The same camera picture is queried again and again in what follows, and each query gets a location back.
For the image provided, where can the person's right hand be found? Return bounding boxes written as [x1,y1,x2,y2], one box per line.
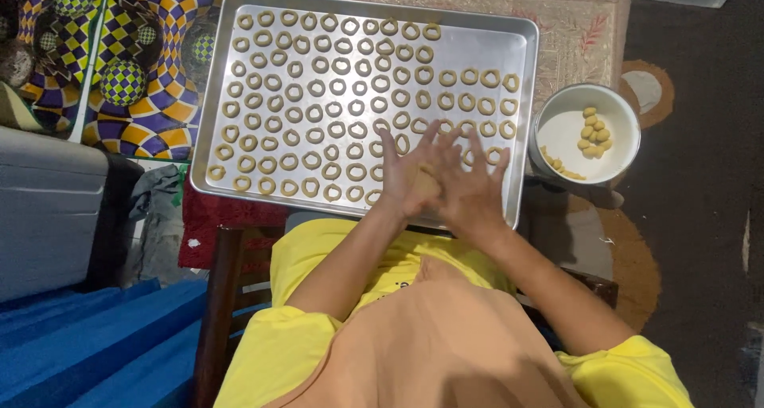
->
[431,126,513,246]

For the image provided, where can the person's left hand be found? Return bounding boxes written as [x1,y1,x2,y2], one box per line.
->
[378,120,447,220]

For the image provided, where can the yellow dough lump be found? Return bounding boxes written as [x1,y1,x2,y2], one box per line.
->
[418,164,444,201]

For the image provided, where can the yellow dough scraps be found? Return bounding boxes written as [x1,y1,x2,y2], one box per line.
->
[539,145,587,181]

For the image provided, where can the white round bowl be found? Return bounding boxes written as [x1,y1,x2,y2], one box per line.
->
[528,83,643,188]

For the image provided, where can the silver metal baking tray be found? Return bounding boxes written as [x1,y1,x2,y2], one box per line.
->
[190,0,540,231]

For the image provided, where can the pile of yellow dough balls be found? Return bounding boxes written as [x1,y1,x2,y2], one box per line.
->
[576,106,614,160]

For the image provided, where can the brown and grey rug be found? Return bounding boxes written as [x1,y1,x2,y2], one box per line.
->
[518,59,676,335]

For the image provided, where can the peach headscarf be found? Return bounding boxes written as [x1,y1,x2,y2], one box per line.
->
[261,255,591,408]

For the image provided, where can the red fuzzy cloth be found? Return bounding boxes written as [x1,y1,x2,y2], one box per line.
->
[178,168,291,271]

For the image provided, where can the yellow shirt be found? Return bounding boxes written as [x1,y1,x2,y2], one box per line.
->
[212,218,697,408]

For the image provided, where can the purple yellow checkered patterned cloth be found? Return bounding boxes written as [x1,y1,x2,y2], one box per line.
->
[0,0,255,162]

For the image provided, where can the grey crumpled cloth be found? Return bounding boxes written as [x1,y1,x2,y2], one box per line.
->
[122,163,205,287]

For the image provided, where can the blue cloth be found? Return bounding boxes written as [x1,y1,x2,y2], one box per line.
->
[0,278,271,408]

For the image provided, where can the grey plastic container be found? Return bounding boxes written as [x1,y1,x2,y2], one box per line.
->
[0,125,112,305]

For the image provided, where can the rows of ring-shaped dough cookies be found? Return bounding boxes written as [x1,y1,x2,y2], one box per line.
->
[207,9,521,206]

